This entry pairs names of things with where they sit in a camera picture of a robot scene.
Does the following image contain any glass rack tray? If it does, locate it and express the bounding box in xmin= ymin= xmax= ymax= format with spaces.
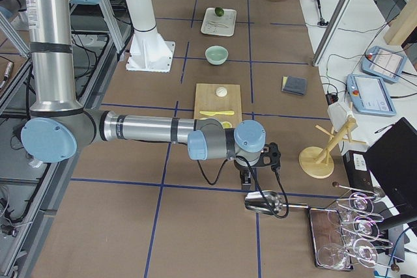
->
xmin=308 ymin=208 xmax=354 ymax=271

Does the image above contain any aluminium frame post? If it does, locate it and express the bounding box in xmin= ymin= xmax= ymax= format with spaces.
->
xmin=312 ymin=0 xmax=351 ymax=66

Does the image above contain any mint green bowl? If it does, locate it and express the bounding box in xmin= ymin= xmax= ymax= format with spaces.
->
xmin=205 ymin=46 xmax=229 ymax=65

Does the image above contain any wooden mug tree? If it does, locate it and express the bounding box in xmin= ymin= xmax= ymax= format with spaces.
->
xmin=298 ymin=115 xmax=367 ymax=179

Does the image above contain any wooden cutting board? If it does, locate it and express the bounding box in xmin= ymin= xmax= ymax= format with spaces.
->
xmin=194 ymin=83 xmax=242 ymax=128

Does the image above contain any black laptop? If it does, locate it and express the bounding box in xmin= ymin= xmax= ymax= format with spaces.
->
xmin=365 ymin=117 xmax=416 ymax=230

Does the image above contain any white rectangular tray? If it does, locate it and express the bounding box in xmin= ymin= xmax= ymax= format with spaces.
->
xmin=201 ymin=7 xmax=237 ymax=37

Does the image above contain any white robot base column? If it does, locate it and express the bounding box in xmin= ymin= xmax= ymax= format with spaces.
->
xmin=126 ymin=0 xmax=175 ymax=73

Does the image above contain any yellow plastic knife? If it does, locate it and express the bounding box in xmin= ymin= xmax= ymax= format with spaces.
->
xmin=199 ymin=110 xmax=235 ymax=117

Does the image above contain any lemon slice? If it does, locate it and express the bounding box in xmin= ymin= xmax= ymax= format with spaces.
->
xmin=221 ymin=121 xmax=233 ymax=128

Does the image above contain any grey yellow sponge cloth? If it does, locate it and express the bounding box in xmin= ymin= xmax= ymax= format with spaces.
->
xmin=281 ymin=76 xmax=308 ymax=96

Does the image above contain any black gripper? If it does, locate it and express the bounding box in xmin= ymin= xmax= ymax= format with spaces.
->
xmin=234 ymin=156 xmax=253 ymax=189

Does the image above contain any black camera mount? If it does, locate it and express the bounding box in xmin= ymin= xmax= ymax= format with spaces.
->
xmin=257 ymin=142 xmax=281 ymax=171

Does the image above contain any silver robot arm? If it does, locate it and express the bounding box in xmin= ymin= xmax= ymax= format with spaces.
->
xmin=21 ymin=0 xmax=266 ymax=189

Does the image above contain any blue teach pendant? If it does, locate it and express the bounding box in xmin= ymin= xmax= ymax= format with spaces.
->
xmin=346 ymin=74 xmax=397 ymax=117
xmin=362 ymin=46 xmax=407 ymax=83

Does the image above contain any blue teach pendant near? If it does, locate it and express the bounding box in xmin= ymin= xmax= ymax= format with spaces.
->
xmin=346 ymin=74 xmax=397 ymax=117

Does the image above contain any green avocado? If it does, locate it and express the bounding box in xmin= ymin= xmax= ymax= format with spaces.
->
xmin=214 ymin=7 xmax=224 ymax=17

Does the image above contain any white ceramic spoon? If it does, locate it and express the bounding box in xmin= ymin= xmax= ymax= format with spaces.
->
xmin=207 ymin=21 xmax=229 ymax=28

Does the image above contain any metal scoop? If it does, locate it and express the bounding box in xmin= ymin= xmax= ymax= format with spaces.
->
xmin=244 ymin=190 xmax=309 ymax=217

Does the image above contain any blue teach pendant far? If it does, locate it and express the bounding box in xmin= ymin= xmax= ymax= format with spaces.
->
xmin=362 ymin=46 xmax=407 ymax=83

